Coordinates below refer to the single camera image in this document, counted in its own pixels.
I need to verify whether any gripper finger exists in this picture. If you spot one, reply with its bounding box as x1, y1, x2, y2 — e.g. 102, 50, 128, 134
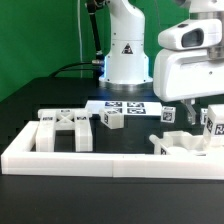
182, 99, 196, 125

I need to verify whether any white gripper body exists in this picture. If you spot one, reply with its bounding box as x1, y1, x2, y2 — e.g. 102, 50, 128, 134
153, 49, 224, 102

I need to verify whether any white chair seat part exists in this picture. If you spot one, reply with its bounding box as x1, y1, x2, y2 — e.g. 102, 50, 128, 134
149, 131, 224, 156

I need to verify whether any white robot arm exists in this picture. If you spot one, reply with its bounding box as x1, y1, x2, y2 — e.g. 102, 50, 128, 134
86, 0, 224, 120

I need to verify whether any white chair back part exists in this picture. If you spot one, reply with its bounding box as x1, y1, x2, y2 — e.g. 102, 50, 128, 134
36, 108, 93, 152

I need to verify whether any white tag sheet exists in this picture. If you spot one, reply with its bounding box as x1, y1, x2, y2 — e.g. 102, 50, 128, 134
85, 100, 162, 116

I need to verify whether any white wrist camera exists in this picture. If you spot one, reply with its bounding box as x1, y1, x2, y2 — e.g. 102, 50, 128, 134
158, 19, 222, 51

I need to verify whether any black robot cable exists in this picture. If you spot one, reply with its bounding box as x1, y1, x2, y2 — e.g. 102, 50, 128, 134
49, 61, 105, 78

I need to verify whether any white thin cable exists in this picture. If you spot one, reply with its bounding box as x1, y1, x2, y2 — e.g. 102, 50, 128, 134
77, 0, 84, 79

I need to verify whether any white U-shaped fence frame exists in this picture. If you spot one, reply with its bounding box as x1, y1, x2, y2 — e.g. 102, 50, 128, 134
1, 121, 224, 180

